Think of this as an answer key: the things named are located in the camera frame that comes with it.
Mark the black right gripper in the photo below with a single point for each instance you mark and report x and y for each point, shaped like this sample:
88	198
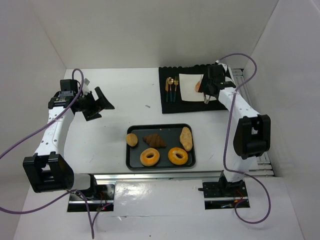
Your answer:
207	88

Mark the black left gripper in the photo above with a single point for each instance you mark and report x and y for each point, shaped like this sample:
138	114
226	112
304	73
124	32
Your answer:
89	105

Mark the small orange round bun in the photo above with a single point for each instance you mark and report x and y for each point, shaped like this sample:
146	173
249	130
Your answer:
197	86

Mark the metal tongs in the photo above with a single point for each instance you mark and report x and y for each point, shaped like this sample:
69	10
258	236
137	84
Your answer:
204	89

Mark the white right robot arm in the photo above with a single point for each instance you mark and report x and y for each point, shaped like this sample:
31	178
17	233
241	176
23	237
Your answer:
248	134

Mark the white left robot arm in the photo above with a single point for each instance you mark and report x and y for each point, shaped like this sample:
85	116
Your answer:
46	169

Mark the oblong pale bread roll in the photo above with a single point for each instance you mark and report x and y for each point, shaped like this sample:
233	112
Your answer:
186	139

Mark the white square plate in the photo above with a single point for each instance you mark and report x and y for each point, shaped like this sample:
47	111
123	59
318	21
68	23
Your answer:
188	84

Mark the round yellow muffin bun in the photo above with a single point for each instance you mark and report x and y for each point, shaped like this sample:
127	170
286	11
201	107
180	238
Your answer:
131	139

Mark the black placemat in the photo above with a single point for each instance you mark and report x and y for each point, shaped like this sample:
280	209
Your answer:
180	106

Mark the brown chocolate croissant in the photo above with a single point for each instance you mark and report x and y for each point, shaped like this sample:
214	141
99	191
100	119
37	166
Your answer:
154	141

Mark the orange glazed donut left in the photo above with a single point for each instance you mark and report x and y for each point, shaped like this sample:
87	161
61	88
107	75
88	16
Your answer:
149	157

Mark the orange glazed donut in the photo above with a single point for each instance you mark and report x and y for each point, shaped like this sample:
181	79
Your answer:
149	157
178	156

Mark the orange glazed donut right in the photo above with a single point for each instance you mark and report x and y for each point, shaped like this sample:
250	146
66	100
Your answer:
178	156

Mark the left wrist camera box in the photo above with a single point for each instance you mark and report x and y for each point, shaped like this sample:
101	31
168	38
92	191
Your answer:
67	85

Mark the gold fork teal handle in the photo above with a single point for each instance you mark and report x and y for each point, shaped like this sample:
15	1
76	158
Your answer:
176	83

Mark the gold spoon teal handle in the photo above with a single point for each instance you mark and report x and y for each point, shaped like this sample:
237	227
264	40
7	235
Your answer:
170	83

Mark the gold knife teal handle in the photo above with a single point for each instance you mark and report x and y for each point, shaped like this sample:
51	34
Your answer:
167	90

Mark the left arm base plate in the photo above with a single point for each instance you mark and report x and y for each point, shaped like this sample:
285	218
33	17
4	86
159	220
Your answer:
99	198

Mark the aluminium rail front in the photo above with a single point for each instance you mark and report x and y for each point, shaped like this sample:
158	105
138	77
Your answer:
157	176

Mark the aluminium rail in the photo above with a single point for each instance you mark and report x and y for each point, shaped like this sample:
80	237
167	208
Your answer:
157	176
261	166

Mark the aluminium rail right side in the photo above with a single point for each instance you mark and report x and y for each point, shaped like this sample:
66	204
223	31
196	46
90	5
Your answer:
261	166

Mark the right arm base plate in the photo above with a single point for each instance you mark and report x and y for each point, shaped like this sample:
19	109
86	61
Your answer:
218	195

